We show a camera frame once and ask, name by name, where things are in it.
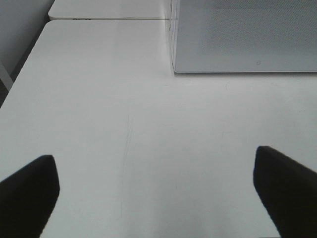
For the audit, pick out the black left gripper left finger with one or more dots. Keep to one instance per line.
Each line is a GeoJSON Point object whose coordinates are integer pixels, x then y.
{"type": "Point", "coordinates": [27, 198]}

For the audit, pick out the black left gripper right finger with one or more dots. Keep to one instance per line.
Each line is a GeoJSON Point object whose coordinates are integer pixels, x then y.
{"type": "Point", "coordinates": [288, 191]}

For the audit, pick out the white microwave oven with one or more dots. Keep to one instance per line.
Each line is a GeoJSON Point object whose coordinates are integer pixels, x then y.
{"type": "Point", "coordinates": [244, 36]}

